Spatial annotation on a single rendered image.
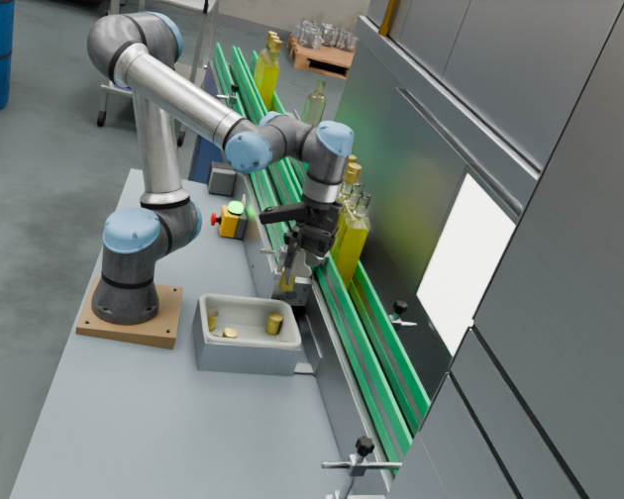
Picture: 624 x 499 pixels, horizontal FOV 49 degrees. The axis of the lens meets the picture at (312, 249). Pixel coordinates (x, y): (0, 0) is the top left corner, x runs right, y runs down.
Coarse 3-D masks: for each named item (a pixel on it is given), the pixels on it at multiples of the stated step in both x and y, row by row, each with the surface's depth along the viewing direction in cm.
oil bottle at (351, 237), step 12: (348, 216) 161; (360, 216) 160; (348, 228) 160; (360, 228) 160; (336, 240) 165; (348, 240) 161; (360, 240) 162; (336, 252) 164; (348, 252) 163; (360, 252) 164; (336, 264) 164; (348, 264) 165; (348, 276) 167
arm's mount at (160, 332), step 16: (160, 288) 168; (176, 288) 170; (160, 304) 162; (176, 304) 164; (80, 320) 151; (96, 320) 152; (160, 320) 157; (176, 320) 158; (96, 336) 150; (112, 336) 151; (128, 336) 151; (144, 336) 151; (160, 336) 152
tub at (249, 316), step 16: (208, 304) 161; (224, 304) 162; (240, 304) 163; (256, 304) 164; (272, 304) 165; (224, 320) 164; (240, 320) 165; (256, 320) 166; (288, 320) 162; (208, 336) 147; (240, 336) 162; (256, 336) 163; (272, 336) 165; (288, 336) 160
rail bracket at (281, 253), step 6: (288, 234) 160; (288, 240) 160; (264, 252) 161; (270, 252) 161; (276, 252) 162; (282, 252) 161; (282, 258) 162; (324, 258) 165; (282, 264) 164; (324, 264) 166; (276, 270) 165; (276, 276) 164
